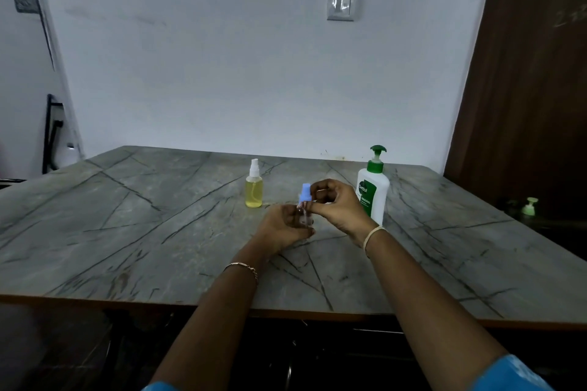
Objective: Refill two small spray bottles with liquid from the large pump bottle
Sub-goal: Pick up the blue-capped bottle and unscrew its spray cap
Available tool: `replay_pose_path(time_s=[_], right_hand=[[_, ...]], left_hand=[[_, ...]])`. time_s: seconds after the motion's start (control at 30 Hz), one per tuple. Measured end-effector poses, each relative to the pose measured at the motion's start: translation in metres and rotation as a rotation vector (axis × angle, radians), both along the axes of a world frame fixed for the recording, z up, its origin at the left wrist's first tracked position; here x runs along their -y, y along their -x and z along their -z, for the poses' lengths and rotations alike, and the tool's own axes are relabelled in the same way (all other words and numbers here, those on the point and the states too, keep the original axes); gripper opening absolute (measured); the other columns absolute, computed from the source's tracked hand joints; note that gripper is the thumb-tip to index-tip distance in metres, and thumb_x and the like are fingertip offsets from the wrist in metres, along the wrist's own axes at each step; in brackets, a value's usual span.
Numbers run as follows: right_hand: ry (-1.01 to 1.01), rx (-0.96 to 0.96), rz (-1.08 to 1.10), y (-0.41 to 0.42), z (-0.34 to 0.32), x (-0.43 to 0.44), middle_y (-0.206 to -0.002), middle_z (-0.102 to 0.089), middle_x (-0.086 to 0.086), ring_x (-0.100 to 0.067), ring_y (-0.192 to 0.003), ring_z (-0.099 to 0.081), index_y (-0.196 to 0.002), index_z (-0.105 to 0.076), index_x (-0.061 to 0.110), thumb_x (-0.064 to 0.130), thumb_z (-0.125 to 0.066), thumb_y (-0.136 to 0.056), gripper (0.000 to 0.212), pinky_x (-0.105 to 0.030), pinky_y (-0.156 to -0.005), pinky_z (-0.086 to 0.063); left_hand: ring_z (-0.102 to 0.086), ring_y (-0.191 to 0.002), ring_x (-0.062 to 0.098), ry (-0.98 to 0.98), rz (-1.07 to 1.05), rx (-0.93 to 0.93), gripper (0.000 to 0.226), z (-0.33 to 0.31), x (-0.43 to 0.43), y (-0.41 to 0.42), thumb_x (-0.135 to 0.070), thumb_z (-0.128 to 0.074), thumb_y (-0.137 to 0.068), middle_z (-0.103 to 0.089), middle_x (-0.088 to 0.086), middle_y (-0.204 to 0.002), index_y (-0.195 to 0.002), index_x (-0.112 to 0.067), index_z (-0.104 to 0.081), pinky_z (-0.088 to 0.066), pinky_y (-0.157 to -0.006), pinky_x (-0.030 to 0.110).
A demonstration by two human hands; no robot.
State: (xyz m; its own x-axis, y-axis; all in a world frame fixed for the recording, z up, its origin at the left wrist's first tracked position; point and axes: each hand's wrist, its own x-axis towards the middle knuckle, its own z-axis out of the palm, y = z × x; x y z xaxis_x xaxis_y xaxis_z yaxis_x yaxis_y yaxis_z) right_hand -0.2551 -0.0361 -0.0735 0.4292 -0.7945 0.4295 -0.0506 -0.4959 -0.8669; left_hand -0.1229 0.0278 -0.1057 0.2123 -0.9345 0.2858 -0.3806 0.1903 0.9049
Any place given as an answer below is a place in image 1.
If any pale bangle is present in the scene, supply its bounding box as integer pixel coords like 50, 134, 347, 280
362, 226, 389, 259

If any person's right forearm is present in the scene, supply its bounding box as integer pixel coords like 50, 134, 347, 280
362, 227, 511, 391

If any brown wooden door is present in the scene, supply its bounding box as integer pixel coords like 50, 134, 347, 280
443, 0, 587, 222

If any thin gold chain bracelet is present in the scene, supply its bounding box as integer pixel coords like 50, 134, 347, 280
223, 261, 260, 286

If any person's left forearm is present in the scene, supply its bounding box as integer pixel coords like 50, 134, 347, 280
149, 246, 272, 391

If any blue right sleeve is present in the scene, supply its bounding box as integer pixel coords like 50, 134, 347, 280
467, 353, 556, 391

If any person's right hand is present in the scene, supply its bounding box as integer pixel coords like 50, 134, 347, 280
309, 178, 381, 247

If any yellow liquid spray bottle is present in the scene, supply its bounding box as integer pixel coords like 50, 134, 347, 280
245, 158, 264, 209

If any person's left hand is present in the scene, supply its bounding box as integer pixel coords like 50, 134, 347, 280
250, 204, 317, 261

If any white green pump bottle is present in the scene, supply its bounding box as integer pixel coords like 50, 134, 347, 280
356, 145, 391, 227

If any grey wall switch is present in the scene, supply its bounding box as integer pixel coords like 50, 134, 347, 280
327, 0, 358, 22

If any small clear plastic bottle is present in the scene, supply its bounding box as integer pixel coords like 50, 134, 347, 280
296, 203, 315, 229

